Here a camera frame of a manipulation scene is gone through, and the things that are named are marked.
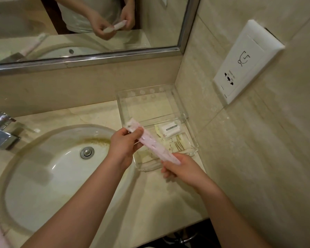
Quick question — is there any person's right forearm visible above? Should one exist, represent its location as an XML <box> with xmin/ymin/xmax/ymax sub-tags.
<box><xmin>196</xmin><ymin>178</ymin><xmax>272</xmax><ymax>248</ymax></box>

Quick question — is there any clear acrylic amenity tray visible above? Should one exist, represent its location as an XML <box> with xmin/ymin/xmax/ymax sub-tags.
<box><xmin>116</xmin><ymin>84</ymin><xmax>199</xmax><ymax>172</ymax></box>

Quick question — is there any person's left hand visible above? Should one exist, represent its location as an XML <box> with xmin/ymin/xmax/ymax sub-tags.
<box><xmin>105</xmin><ymin>127</ymin><xmax>145</xmax><ymax>171</ymax></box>

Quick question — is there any small white amenity box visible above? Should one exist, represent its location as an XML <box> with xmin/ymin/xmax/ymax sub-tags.
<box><xmin>160</xmin><ymin>120</ymin><xmax>183</xmax><ymax>139</ymax></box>

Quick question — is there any metal framed wall mirror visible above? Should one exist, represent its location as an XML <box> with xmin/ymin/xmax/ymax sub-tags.
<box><xmin>0</xmin><ymin>0</ymin><xmax>202</xmax><ymax>77</ymax></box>

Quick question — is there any person's right hand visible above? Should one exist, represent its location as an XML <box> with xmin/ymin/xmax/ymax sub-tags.
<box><xmin>160</xmin><ymin>152</ymin><xmax>210</xmax><ymax>192</ymax></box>

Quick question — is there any pink toothbrush packet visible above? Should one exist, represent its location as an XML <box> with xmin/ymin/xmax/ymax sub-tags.
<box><xmin>125</xmin><ymin>118</ymin><xmax>182</xmax><ymax>165</ymax></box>

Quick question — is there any striped cream amenity sachet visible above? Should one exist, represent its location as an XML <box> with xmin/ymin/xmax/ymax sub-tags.
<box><xmin>167</xmin><ymin>134</ymin><xmax>191</xmax><ymax>156</ymax></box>

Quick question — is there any chrome drain pipe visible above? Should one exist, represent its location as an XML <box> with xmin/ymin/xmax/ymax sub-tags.
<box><xmin>162</xmin><ymin>228</ymin><xmax>197</xmax><ymax>245</ymax></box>

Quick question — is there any white wall socket cover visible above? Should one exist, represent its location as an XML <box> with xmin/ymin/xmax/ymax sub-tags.
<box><xmin>213</xmin><ymin>19</ymin><xmax>286</xmax><ymax>106</ymax></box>

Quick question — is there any chrome sink drain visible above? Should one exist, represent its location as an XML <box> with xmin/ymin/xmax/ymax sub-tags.
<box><xmin>80</xmin><ymin>146</ymin><xmax>95</xmax><ymax>160</ymax></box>

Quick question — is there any chrome faucet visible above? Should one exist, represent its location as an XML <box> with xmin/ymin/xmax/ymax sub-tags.
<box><xmin>0</xmin><ymin>111</ymin><xmax>23</xmax><ymax>151</ymax></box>

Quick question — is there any person's left forearm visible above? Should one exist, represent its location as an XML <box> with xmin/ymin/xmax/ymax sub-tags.
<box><xmin>22</xmin><ymin>157</ymin><xmax>131</xmax><ymax>248</ymax></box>

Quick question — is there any white oval sink basin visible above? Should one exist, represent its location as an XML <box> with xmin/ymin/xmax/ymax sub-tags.
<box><xmin>0</xmin><ymin>124</ymin><xmax>140</xmax><ymax>236</ymax></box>

